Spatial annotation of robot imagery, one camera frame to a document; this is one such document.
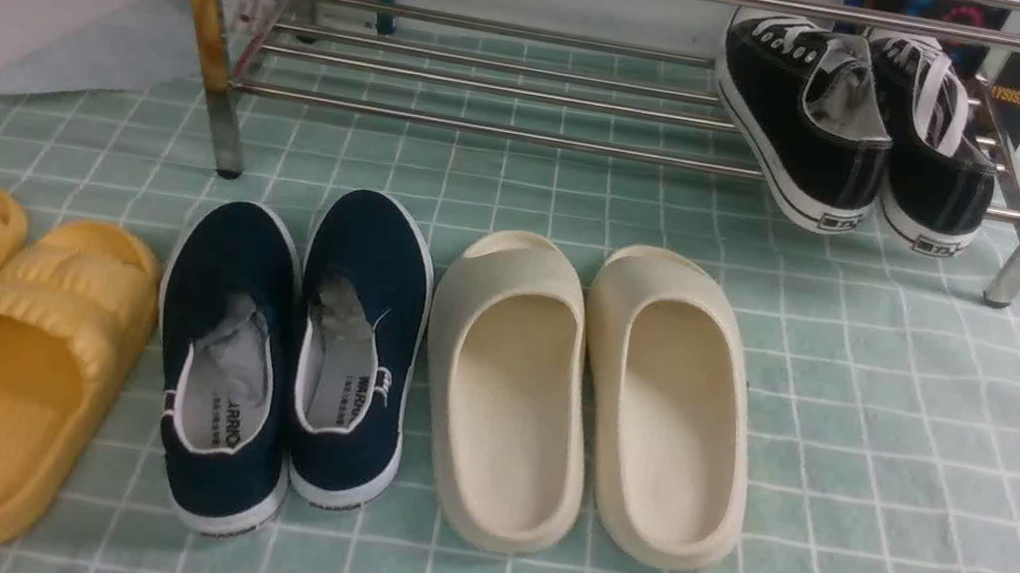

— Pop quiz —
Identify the left cream slide sandal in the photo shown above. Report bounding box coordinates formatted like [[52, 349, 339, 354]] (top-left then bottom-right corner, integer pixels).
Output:
[[426, 230, 587, 555]]

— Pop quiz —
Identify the navy slip-on shoe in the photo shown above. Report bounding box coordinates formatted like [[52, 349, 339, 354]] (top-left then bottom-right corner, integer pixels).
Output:
[[287, 189, 435, 511], [157, 200, 302, 537]]

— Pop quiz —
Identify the green checked floor cloth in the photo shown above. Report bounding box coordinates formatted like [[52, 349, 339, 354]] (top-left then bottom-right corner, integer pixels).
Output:
[[0, 0, 1020, 573]]

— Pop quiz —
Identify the metal shoe rack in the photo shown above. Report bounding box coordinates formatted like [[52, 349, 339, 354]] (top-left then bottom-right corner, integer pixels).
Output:
[[190, 0, 1020, 309]]

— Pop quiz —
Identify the black canvas sneaker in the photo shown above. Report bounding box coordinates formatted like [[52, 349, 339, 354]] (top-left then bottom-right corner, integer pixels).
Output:
[[867, 28, 997, 259], [715, 5, 893, 236]]

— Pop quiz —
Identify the right cream slide sandal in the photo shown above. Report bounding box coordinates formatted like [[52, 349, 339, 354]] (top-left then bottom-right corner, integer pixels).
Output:
[[585, 245, 749, 573]]

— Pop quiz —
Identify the right black canvas sneaker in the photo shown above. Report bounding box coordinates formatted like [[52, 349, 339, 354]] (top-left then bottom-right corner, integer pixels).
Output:
[[867, 28, 997, 259]]

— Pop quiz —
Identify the cream slide sandal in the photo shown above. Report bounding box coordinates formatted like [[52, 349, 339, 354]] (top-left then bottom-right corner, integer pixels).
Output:
[[585, 245, 749, 573], [426, 230, 587, 555]]

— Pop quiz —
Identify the left black canvas sneaker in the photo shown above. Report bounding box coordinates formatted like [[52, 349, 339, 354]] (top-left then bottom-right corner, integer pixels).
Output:
[[715, 5, 893, 236]]

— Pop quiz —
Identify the right yellow slide sandal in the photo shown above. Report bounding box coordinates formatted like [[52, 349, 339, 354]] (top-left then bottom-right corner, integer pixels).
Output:
[[0, 219, 161, 543]]

